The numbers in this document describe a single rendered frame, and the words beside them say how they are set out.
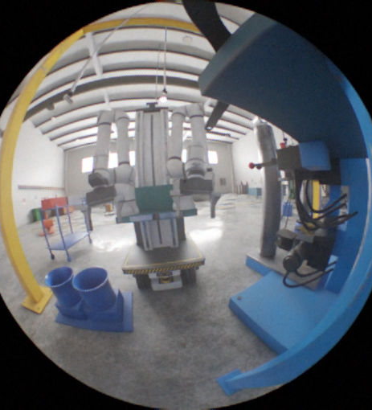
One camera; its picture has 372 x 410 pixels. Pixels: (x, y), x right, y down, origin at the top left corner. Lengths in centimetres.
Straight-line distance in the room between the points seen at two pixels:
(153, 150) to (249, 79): 113
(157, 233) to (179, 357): 107
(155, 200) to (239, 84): 102
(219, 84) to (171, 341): 106
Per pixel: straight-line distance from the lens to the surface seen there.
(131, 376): 94
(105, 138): 101
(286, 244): 98
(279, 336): 88
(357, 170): 104
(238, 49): 17
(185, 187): 48
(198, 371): 88
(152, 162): 121
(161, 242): 127
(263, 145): 129
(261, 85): 21
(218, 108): 33
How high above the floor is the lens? 87
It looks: 7 degrees down
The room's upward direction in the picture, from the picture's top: 5 degrees counter-clockwise
